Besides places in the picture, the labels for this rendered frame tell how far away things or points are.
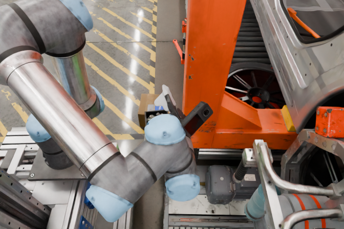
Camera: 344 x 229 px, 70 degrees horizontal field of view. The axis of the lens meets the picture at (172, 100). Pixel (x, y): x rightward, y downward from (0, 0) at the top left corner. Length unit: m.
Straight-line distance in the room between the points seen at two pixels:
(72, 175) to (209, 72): 0.64
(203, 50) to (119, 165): 0.52
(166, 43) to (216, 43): 2.05
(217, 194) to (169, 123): 0.97
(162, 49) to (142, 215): 1.73
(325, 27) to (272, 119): 0.81
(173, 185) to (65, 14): 0.43
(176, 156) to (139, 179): 0.09
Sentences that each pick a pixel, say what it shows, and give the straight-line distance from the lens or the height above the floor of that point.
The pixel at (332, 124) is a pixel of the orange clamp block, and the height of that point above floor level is 1.09.
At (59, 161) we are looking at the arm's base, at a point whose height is 0.87.
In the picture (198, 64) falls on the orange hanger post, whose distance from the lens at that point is 0.88.
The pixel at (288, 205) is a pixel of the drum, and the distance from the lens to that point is 0.90.
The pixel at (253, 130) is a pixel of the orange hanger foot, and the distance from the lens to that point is 1.29.
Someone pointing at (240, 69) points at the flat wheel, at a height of 0.50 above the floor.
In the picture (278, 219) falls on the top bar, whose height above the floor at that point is 0.98.
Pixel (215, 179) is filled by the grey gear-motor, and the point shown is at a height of 0.40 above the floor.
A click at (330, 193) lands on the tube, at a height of 1.01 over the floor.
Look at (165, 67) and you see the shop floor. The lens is 2.55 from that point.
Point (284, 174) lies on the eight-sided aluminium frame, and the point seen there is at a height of 0.72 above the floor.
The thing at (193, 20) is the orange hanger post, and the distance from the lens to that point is 0.78.
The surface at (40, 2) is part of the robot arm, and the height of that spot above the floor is 1.45.
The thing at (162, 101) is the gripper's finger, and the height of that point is 1.14.
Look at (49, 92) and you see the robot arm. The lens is 0.51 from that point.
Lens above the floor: 1.70
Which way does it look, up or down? 50 degrees down
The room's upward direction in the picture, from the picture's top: straight up
